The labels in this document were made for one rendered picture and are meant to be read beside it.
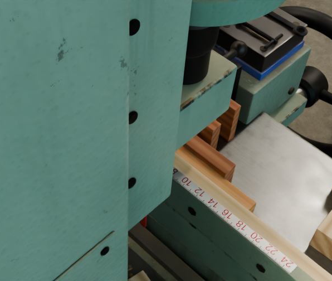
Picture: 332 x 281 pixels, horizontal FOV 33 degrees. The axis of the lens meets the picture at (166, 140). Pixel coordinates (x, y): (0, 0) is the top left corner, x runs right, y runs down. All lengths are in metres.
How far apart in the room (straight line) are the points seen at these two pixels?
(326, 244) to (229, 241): 0.11
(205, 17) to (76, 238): 0.19
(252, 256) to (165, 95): 0.25
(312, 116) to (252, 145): 1.34
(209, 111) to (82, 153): 0.31
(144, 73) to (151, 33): 0.03
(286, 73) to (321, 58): 1.53
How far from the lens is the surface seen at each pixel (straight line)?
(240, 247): 0.63
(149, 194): 0.53
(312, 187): 0.74
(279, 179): 0.73
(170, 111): 0.46
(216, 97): 0.61
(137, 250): 0.77
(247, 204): 0.65
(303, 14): 0.91
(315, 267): 0.62
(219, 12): 0.43
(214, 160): 0.67
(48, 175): 0.31
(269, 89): 0.77
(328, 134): 2.05
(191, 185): 0.64
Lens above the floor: 1.48
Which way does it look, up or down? 51 degrees down
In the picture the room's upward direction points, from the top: 5 degrees clockwise
